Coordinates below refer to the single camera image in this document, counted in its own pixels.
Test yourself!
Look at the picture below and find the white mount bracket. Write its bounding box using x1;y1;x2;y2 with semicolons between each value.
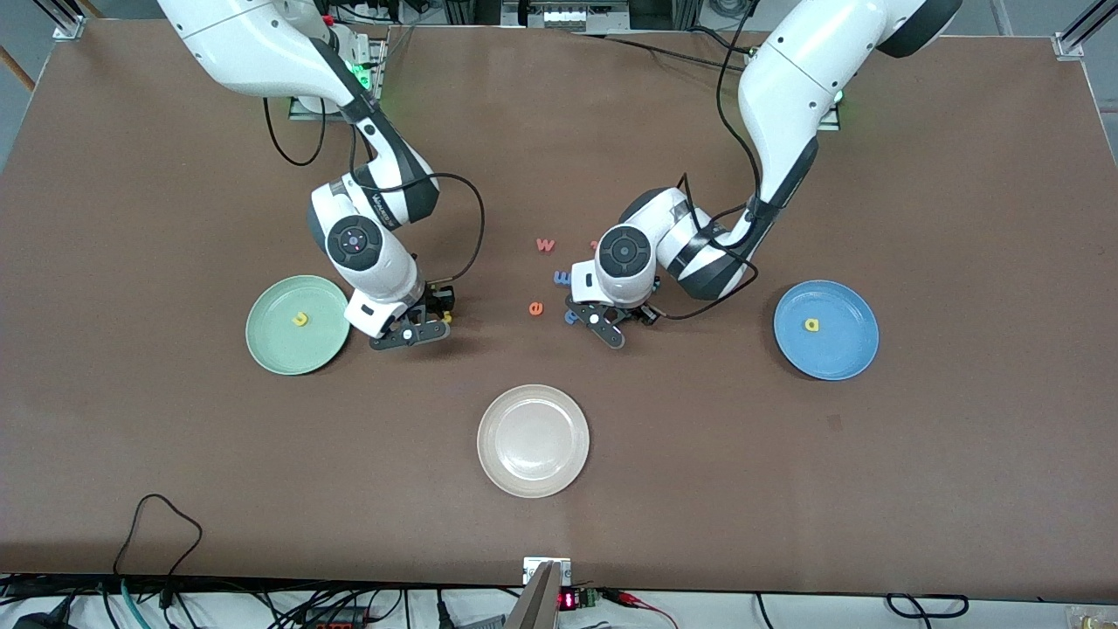
522;556;572;585

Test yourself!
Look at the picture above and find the green plate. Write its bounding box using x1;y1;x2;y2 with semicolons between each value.
245;275;352;377

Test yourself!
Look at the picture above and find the beige plate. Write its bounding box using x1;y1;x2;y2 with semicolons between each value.
477;384;590;499

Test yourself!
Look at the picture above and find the long black table cable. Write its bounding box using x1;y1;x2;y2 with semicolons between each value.
572;31;754;73

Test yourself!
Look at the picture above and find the wooden stick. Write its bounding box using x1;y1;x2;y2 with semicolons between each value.
0;44;38;93

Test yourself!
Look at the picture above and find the red clip cable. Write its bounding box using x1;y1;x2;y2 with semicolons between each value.
601;589;680;629

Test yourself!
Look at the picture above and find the black looped thin cable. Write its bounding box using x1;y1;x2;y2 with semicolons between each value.
112;494;204;579

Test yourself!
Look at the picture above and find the grey metal camera mount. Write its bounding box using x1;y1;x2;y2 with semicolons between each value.
502;561;564;629

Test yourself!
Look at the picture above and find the aluminium frame profile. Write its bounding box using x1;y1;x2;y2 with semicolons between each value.
35;0;88;42
1052;0;1118;60

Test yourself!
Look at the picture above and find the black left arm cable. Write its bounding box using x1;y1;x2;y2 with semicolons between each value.
651;0;791;321

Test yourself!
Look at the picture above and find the black power strip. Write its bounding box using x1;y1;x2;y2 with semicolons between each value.
301;605;390;629

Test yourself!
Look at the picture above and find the black right arm base cable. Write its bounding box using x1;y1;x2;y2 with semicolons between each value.
263;94;327;168

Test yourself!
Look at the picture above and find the black flat coiled cable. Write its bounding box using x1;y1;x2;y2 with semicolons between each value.
887;593;970;619

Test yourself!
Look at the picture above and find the blue plate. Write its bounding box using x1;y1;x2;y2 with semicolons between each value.
773;280;880;382

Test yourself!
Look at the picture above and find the white power strip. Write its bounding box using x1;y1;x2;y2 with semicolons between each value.
500;0;631;33

